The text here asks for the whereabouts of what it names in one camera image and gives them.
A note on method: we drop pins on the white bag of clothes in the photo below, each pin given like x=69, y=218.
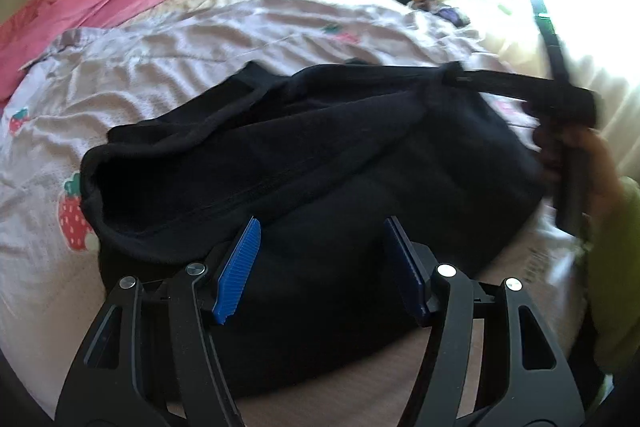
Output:
x=452, y=15

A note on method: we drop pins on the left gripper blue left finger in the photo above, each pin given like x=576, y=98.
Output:
x=233, y=272

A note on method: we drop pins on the right hand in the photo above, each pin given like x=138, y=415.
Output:
x=605, y=191

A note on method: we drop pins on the lilac strawberry print duvet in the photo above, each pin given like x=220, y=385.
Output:
x=353, y=367

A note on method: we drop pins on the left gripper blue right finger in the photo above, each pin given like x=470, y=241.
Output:
x=409, y=274

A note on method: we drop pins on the green sleeve right forearm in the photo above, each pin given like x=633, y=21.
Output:
x=613, y=282

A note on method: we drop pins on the black sweatshirt with orange patches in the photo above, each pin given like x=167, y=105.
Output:
x=321, y=159

